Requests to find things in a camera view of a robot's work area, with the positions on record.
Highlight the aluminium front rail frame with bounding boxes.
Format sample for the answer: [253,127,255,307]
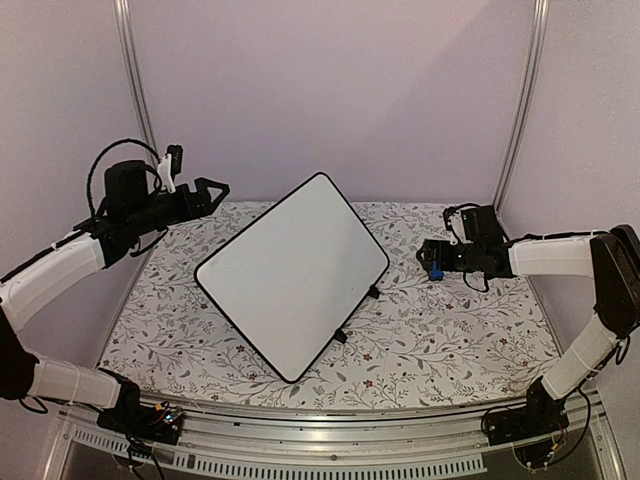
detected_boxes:
[43,387,631,479]

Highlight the right aluminium corner post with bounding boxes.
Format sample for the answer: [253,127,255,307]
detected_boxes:
[492,0,549,212]

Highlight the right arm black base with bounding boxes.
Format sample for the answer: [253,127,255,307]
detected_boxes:
[480,378,569,469]

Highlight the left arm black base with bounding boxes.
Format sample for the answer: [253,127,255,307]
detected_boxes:
[97,369,184,445]

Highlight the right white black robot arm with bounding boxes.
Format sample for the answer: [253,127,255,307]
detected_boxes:
[416,224,639,436]

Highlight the blue whiteboard eraser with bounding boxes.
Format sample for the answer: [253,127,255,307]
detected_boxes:
[427,260,444,281]

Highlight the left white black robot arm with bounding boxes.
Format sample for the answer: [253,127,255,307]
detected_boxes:
[1,178,230,434]

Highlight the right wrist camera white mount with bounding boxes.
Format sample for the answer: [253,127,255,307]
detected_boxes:
[443,202,505,246]

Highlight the aluminium corner post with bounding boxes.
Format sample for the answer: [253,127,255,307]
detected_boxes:
[112,0,158,152]
[492,0,549,212]

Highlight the left aluminium corner post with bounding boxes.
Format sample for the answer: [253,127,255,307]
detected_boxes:
[112,0,158,152]

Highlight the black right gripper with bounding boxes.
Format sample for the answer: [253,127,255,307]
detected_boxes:
[419,240,483,273]

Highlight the black whiteboard stand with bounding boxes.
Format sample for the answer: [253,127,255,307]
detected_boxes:
[332,284,381,344]

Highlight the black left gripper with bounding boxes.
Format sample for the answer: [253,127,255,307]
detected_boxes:
[128,177,230,236]

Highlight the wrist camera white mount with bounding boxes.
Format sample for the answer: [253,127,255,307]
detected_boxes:
[443,202,505,246]
[85,139,184,201]

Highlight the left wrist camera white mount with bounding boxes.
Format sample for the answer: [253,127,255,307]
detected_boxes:
[85,139,184,201]

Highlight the floral patterned table mat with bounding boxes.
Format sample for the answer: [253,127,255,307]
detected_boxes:
[99,202,558,410]

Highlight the white whiteboard black frame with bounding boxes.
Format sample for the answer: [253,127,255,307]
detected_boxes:
[194,172,390,384]

